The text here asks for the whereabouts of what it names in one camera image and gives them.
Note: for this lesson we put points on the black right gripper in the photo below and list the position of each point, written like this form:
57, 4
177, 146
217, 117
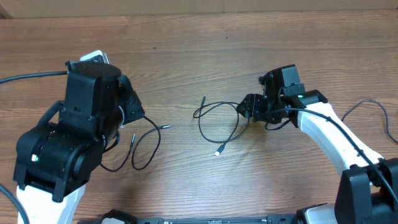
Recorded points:
252, 104

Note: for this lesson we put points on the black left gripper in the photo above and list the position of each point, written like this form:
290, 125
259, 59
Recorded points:
135, 109

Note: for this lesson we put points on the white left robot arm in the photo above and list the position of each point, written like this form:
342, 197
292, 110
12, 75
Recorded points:
56, 158

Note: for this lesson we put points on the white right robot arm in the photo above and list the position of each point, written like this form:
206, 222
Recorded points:
367, 191

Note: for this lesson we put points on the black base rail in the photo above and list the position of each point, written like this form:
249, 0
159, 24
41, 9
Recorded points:
214, 220

